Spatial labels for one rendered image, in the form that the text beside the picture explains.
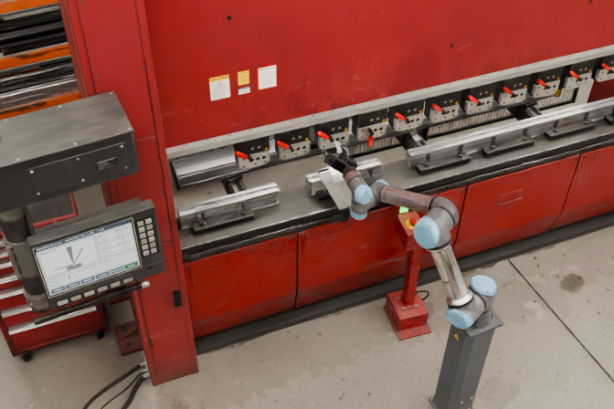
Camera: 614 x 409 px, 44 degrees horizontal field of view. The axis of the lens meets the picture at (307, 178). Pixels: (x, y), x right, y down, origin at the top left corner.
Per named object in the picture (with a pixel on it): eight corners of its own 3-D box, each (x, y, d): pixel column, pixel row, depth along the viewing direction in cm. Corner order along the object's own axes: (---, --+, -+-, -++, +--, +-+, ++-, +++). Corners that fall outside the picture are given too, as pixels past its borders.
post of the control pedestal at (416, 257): (404, 307, 429) (415, 241, 393) (400, 299, 433) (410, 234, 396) (413, 305, 430) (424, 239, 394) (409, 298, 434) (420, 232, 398)
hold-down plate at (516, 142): (486, 157, 409) (487, 152, 407) (481, 151, 413) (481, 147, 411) (534, 144, 417) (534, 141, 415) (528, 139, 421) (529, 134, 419)
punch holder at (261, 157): (239, 171, 354) (238, 143, 343) (234, 159, 360) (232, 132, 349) (269, 163, 358) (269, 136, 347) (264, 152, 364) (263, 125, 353)
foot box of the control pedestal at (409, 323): (398, 340, 427) (401, 328, 419) (383, 306, 444) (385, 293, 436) (431, 332, 431) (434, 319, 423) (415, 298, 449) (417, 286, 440)
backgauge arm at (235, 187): (238, 220, 391) (238, 201, 381) (205, 145, 435) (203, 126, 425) (254, 216, 393) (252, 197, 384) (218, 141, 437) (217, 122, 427)
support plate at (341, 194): (339, 210, 362) (339, 209, 361) (318, 175, 380) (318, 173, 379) (373, 201, 367) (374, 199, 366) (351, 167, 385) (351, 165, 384)
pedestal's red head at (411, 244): (406, 252, 387) (409, 227, 375) (394, 230, 398) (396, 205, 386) (441, 244, 392) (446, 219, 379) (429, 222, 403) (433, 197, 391)
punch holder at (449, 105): (430, 123, 382) (434, 97, 371) (422, 113, 387) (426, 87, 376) (457, 117, 386) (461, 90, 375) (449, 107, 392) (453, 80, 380)
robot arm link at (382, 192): (467, 194, 315) (375, 173, 347) (452, 209, 309) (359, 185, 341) (471, 217, 321) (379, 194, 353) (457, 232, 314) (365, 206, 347)
